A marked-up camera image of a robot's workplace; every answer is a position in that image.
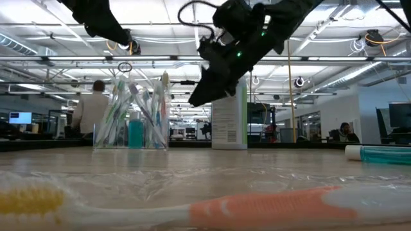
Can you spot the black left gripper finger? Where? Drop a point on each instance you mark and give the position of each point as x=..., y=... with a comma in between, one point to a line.
x=114, y=23
x=107, y=29

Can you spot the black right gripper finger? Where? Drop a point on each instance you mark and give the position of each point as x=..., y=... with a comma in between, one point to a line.
x=204, y=83
x=218, y=86

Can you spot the teal mouthwash bottle white cap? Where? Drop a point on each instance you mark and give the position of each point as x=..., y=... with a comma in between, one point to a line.
x=135, y=134
x=385, y=155

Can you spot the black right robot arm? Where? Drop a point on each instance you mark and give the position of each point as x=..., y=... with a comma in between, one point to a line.
x=289, y=16

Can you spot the white wipes canister green stripe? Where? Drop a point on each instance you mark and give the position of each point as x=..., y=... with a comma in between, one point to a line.
x=229, y=128

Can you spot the black background machine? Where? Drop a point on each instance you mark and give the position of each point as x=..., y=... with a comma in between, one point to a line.
x=258, y=114

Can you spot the long ceiling light bar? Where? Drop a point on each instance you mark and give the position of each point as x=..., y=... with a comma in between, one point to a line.
x=64, y=58

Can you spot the standing person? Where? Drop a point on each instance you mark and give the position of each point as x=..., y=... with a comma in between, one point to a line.
x=90, y=112

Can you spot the computer monitor blue screen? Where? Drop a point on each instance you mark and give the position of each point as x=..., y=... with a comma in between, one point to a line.
x=20, y=118

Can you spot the seated person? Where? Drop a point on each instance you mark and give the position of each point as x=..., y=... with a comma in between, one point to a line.
x=345, y=134

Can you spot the black office chair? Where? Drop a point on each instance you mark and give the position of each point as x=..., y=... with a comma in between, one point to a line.
x=382, y=128

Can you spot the dark computer monitor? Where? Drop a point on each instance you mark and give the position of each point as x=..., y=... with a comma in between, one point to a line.
x=399, y=115

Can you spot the black background camera stand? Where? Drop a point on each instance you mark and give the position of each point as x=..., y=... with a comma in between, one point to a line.
x=187, y=82

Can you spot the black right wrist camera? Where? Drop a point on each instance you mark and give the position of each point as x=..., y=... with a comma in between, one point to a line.
x=234, y=16

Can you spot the black aluminium table frame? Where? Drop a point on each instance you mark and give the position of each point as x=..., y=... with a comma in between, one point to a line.
x=279, y=144

